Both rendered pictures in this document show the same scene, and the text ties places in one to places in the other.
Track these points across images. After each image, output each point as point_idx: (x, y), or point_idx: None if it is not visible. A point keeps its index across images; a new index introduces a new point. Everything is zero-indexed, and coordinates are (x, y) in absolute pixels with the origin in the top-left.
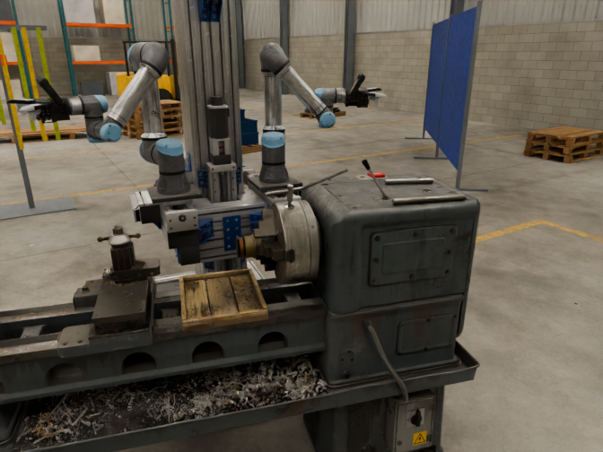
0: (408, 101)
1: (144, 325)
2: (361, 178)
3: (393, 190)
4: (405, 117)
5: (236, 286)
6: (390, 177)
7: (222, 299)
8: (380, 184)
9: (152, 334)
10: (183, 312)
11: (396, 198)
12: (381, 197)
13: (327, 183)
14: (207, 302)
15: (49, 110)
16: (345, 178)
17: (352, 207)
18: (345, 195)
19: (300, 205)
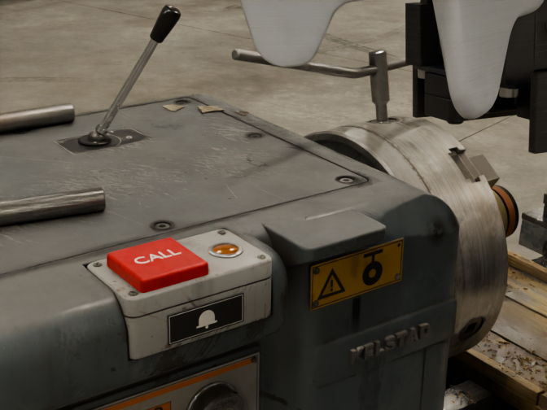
0: None
1: (537, 215)
2: (224, 231)
3: (66, 179)
4: None
5: (521, 355)
6: (75, 275)
7: (502, 316)
8: (125, 209)
9: (538, 247)
10: (525, 259)
11: (61, 104)
12: (108, 137)
13: (352, 188)
14: (526, 304)
15: None
16: (307, 235)
17: (190, 102)
18: (238, 140)
19: (355, 125)
